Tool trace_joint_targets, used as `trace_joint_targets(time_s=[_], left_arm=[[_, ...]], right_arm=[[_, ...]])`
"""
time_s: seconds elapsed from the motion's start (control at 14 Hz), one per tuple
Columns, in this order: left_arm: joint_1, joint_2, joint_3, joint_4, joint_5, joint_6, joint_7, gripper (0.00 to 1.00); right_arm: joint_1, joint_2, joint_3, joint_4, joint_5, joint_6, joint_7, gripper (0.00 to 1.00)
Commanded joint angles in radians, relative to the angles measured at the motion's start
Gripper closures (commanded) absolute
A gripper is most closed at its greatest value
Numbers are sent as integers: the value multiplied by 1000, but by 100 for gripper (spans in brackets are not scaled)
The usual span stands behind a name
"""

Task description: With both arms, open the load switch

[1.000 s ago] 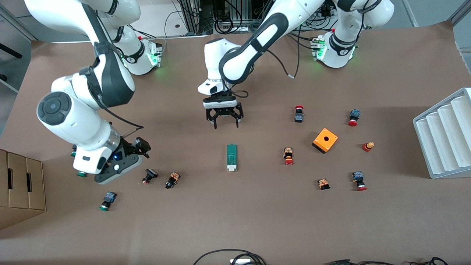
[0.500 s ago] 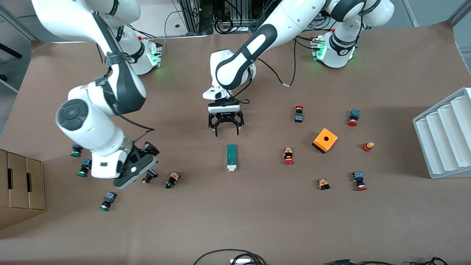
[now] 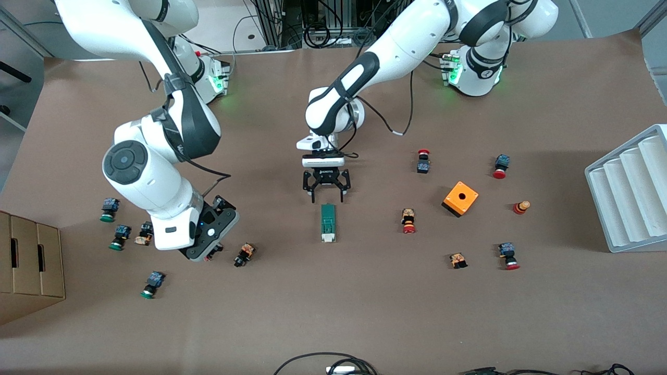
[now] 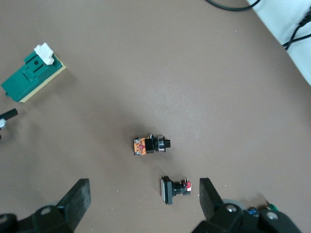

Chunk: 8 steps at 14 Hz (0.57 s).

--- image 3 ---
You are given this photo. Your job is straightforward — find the green load switch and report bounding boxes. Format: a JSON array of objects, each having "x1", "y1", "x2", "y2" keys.
[{"x1": 320, "y1": 204, "x2": 338, "y2": 244}]

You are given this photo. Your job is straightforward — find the black selector with orange block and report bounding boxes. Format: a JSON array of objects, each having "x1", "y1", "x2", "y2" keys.
[{"x1": 233, "y1": 242, "x2": 256, "y2": 268}]

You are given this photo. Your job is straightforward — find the green push button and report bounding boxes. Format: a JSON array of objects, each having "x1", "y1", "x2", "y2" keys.
[
  {"x1": 100, "y1": 197, "x2": 120, "y2": 223},
  {"x1": 108, "y1": 224, "x2": 132, "y2": 251},
  {"x1": 140, "y1": 271, "x2": 166, "y2": 299}
]

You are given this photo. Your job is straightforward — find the cardboard box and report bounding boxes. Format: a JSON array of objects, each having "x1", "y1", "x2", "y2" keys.
[{"x1": 0, "y1": 210, "x2": 66, "y2": 326}]

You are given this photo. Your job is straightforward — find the black rod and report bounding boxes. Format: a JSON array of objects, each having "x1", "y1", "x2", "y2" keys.
[{"x1": 0, "y1": 61, "x2": 32, "y2": 83}]

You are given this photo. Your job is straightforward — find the light grey ribbed tray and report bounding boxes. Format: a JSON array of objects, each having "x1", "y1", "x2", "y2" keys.
[{"x1": 584, "y1": 124, "x2": 667, "y2": 254}]

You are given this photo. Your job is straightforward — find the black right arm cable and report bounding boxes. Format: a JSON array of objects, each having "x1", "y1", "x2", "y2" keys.
[{"x1": 138, "y1": 61, "x2": 232, "y2": 197}]

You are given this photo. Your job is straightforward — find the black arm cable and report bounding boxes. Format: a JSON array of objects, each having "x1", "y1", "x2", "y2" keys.
[
  {"x1": 341, "y1": 68, "x2": 416, "y2": 158},
  {"x1": 138, "y1": 61, "x2": 232, "y2": 197}
]

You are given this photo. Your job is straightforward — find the black switch with orange block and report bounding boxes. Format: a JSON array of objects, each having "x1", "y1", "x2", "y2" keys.
[{"x1": 134, "y1": 221, "x2": 156, "y2": 246}]

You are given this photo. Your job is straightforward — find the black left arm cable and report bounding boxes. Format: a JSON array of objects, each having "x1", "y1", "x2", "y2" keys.
[{"x1": 341, "y1": 68, "x2": 416, "y2": 158}]

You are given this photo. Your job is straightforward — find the orange button enclosure box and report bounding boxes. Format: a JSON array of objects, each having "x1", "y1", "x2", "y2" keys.
[{"x1": 441, "y1": 181, "x2": 479, "y2": 218}]

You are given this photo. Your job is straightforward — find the equipment rack with cables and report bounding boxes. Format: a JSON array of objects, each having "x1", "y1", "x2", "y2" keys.
[{"x1": 249, "y1": 0, "x2": 417, "y2": 50}]

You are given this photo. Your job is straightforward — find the black cable loop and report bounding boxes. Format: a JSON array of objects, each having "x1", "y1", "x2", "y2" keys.
[{"x1": 273, "y1": 352, "x2": 378, "y2": 375}]

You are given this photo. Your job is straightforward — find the black cable bundle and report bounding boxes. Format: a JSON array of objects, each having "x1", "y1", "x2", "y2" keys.
[{"x1": 460, "y1": 363, "x2": 636, "y2": 375}]

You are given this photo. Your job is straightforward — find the aluminium frame bar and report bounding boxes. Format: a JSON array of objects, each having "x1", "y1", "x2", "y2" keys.
[
  {"x1": 0, "y1": 8, "x2": 55, "y2": 58},
  {"x1": 568, "y1": 0, "x2": 595, "y2": 38},
  {"x1": 633, "y1": 0, "x2": 667, "y2": 37}
]

